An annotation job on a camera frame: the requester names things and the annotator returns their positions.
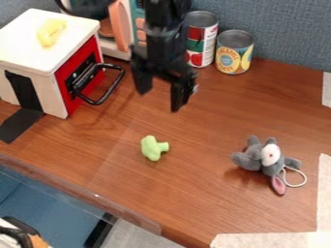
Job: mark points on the yellow toy banana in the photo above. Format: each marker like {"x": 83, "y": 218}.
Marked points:
{"x": 51, "y": 31}

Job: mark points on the yellow can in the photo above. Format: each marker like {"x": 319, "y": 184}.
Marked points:
{"x": 233, "y": 51}

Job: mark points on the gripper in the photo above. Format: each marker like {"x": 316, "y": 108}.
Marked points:
{"x": 162, "y": 51}

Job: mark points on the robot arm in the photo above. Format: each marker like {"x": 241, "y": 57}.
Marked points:
{"x": 160, "y": 13}

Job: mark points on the red and white can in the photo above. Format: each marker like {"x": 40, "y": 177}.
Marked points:
{"x": 200, "y": 39}

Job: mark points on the toy microwave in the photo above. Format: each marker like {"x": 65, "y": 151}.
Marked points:
{"x": 117, "y": 27}

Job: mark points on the green toy broccoli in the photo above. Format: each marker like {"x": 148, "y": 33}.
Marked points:
{"x": 153, "y": 148}

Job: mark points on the white cabinet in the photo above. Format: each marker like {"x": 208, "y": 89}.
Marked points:
{"x": 36, "y": 63}

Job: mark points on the gray plush bunny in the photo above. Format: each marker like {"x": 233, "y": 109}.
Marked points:
{"x": 267, "y": 160}

